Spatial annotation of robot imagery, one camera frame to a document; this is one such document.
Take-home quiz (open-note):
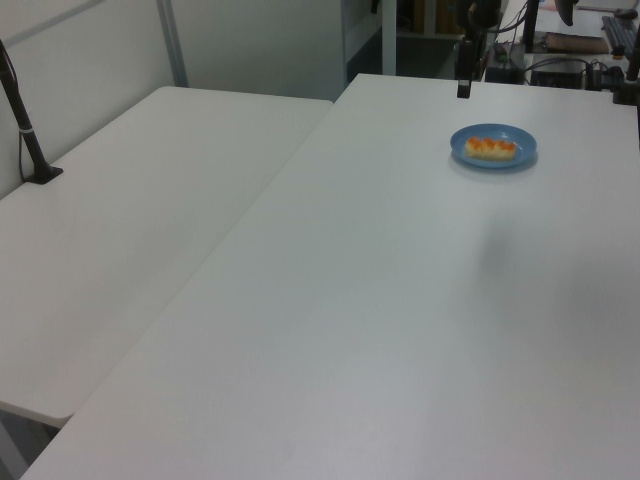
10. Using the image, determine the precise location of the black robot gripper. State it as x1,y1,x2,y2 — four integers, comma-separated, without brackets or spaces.
455,0,504,99

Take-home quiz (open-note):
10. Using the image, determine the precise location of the toy bread with orange glaze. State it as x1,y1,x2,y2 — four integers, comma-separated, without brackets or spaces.
464,136,518,162

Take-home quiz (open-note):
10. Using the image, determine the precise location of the blue round plate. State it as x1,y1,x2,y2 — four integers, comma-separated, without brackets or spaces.
449,123,540,170

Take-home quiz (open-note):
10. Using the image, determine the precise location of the small black device box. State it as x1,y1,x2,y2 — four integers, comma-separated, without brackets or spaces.
487,63,522,84

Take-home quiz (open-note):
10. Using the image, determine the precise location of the black monitor stand pole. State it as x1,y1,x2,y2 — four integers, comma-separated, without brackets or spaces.
521,0,542,54

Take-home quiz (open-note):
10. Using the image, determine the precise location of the black electronics box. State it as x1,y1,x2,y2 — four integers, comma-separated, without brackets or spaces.
528,59,587,89

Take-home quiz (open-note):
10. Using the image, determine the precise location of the black keyboard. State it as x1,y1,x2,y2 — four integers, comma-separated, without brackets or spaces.
601,15,640,47

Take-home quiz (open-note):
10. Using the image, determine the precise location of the white shelf frame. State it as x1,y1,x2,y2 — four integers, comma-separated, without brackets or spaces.
341,0,399,86

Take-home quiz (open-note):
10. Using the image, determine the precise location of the black camera stand pole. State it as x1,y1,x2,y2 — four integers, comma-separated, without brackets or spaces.
0,38,65,187

